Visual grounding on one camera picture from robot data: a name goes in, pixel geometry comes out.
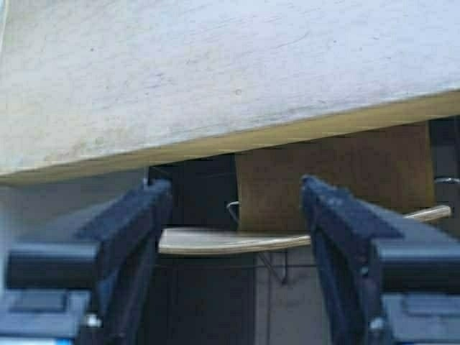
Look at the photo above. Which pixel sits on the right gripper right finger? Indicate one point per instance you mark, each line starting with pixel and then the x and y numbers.
pixel 341 229

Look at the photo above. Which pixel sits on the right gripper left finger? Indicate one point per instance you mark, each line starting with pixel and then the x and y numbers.
pixel 127 233

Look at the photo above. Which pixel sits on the wooden chair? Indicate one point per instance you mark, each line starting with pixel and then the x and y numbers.
pixel 250 202

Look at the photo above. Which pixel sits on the long wooden window counter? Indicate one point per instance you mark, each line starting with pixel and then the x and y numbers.
pixel 91 87

